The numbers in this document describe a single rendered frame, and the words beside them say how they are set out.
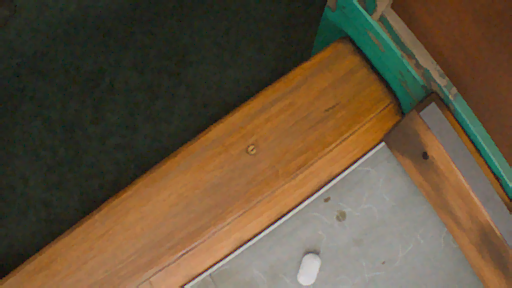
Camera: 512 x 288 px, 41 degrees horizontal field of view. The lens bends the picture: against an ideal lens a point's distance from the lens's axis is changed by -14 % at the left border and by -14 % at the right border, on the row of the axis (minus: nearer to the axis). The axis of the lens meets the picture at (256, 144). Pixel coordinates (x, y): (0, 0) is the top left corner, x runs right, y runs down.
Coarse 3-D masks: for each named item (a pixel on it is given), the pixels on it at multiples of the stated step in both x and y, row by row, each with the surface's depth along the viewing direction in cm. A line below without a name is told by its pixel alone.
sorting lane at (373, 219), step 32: (384, 160) 83; (320, 192) 82; (352, 192) 82; (384, 192) 82; (416, 192) 82; (288, 224) 81; (320, 224) 81; (352, 224) 81; (384, 224) 81; (416, 224) 81; (256, 256) 80; (288, 256) 80; (320, 256) 80; (352, 256) 80; (384, 256) 80; (416, 256) 80; (448, 256) 81
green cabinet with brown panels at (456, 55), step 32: (384, 0) 71; (416, 0) 67; (448, 0) 62; (480, 0) 57; (416, 32) 72; (448, 32) 66; (480, 32) 60; (416, 64) 74; (448, 64) 70; (480, 64) 64; (448, 96) 71; (480, 96) 67; (480, 128) 70
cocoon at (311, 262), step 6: (306, 258) 78; (312, 258) 78; (318, 258) 78; (306, 264) 78; (312, 264) 78; (318, 264) 78; (300, 270) 78; (306, 270) 78; (312, 270) 78; (318, 270) 78; (300, 276) 78; (306, 276) 77; (312, 276) 78; (306, 282) 78; (312, 282) 78
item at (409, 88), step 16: (336, 0) 81; (352, 0) 77; (336, 16) 84; (352, 16) 80; (368, 16) 77; (320, 32) 92; (336, 32) 87; (352, 32) 83; (368, 32) 79; (384, 32) 76; (320, 48) 96; (368, 48) 82; (384, 48) 78; (384, 64) 81; (400, 64) 77; (384, 80) 84; (400, 80) 80; (416, 80) 76; (400, 96) 83; (416, 96) 78
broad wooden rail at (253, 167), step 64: (320, 64) 83; (256, 128) 81; (320, 128) 81; (384, 128) 83; (128, 192) 78; (192, 192) 79; (256, 192) 79; (64, 256) 76; (128, 256) 77; (192, 256) 77
